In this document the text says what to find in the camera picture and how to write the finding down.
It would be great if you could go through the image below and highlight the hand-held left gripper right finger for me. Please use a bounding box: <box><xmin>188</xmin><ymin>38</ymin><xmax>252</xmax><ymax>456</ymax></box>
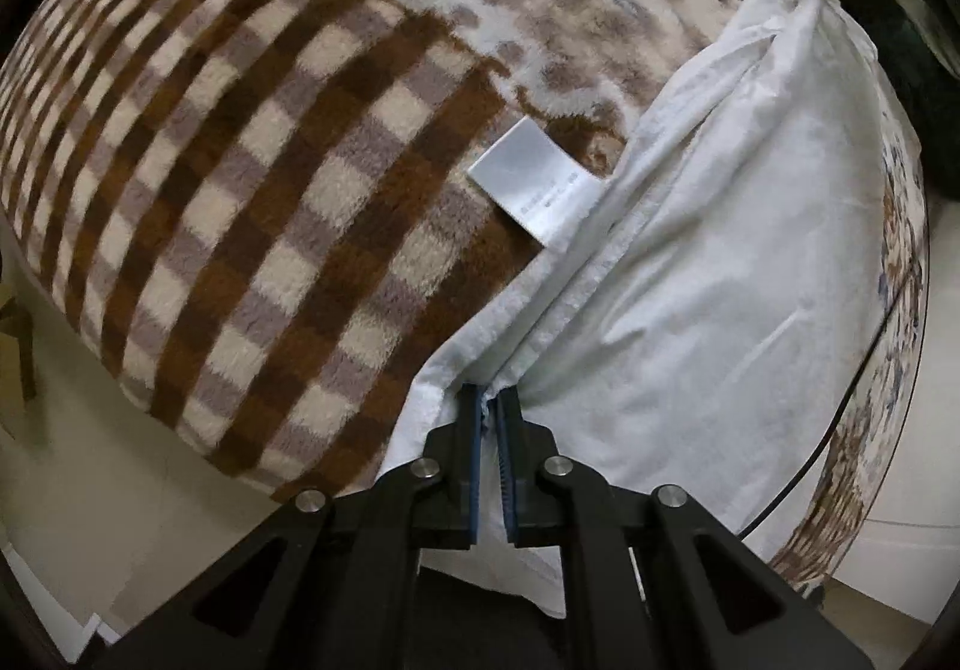
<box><xmin>496</xmin><ymin>386</ymin><xmax>877</xmax><ymax>670</ymax></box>

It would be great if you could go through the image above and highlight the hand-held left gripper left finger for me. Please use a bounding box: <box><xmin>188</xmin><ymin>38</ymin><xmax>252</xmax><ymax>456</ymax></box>
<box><xmin>88</xmin><ymin>383</ymin><xmax>481</xmax><ymax>670</ymax></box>

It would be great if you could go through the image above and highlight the white pillowcase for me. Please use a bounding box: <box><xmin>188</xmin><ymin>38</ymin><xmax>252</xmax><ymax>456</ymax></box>
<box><xmin>375</xmin><ymin>0</ymin><xmax>880</xmax><ymax>620</ymax></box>

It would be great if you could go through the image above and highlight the checked floral fleece blanket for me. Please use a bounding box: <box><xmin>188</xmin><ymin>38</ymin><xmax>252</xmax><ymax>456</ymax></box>
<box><xmin>0</xmin><ymin>0</ymin><xmax>931</xmax><ymax>585</ymax></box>

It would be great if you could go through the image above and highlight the wooden furniture piece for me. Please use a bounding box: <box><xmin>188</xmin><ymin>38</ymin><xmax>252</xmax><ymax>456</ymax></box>
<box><xmin>0</xmin><ymin>250</ymin><xmax>38</xmax><ymax>402</ymax></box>

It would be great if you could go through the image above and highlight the black cable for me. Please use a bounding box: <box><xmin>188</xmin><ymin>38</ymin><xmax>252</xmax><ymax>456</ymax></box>
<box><xmin>739</xmin><ymin>257</ymin><xmax>925</xmax><ymax>539</ymax></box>

